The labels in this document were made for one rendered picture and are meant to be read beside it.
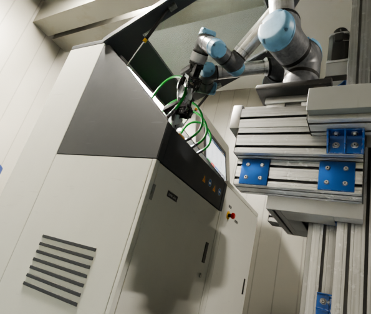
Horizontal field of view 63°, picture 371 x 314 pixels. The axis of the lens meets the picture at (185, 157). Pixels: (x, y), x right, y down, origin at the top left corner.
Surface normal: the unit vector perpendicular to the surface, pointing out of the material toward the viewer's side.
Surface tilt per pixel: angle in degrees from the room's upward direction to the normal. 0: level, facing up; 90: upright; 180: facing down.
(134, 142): 90
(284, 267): 90
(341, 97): 90
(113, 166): 90
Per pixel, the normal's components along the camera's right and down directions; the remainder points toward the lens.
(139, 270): 0.86, 0.04
